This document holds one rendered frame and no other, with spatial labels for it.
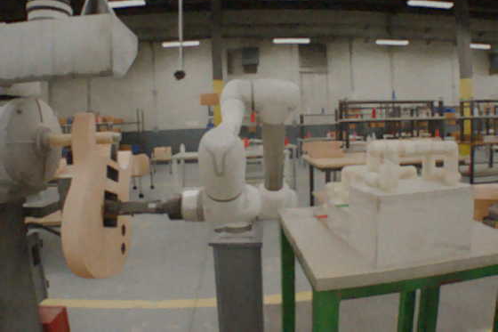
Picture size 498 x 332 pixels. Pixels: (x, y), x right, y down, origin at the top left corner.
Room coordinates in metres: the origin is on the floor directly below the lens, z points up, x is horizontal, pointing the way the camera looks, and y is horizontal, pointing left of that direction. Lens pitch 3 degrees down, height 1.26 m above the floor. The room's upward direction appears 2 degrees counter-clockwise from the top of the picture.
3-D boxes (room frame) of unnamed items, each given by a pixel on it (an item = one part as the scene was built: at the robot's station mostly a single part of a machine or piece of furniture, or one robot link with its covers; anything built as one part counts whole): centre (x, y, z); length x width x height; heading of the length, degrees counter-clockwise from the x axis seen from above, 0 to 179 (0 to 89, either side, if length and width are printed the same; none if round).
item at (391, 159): (0.63, -0.32, 1.15); 0.03 x 0.03 x 0.09
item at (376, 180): (0.67, -0.31, 1.12); 0.11 x 0.03 x 0.03; 7
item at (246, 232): (1.53, 0.10, 0.73); 0.22 x 0.18 x 0.06; 85
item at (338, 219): (0.84, -0.39, 0.98); 0.27 x 0.16 x 0.09; 97
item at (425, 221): (0.69, -0.40, 1.02); 0.27 x 0.15 x 0.17; 97
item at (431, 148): (0.64, -0.41, 1.20); 0.20 x 0.03 x 0.03; 96
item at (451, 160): (0.65, -0.49, 1.15); 0.03 x 0.03 x 0.09
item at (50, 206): (0.93, 0.70, 1.02); 0.19 x 0.04 x 0.04; 3
